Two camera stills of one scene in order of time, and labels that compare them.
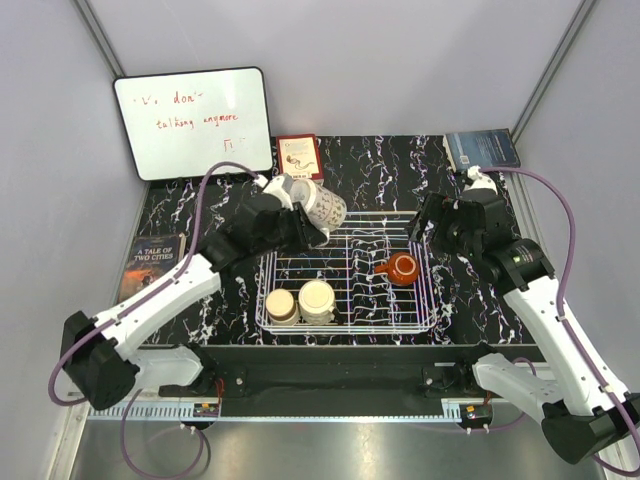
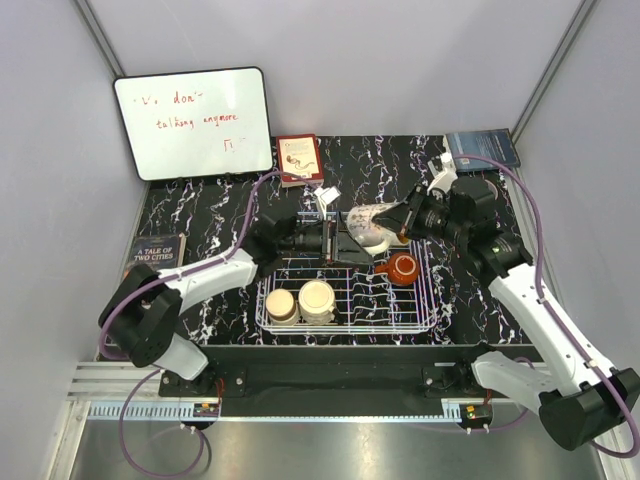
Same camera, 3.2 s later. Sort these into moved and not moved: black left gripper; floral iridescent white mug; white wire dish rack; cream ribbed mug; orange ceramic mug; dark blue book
Moved: floral iridescent white mug; black left gripper
Not moved: orange ceramic mug; dark blue book; white wire dish rack; cream ribbed mug
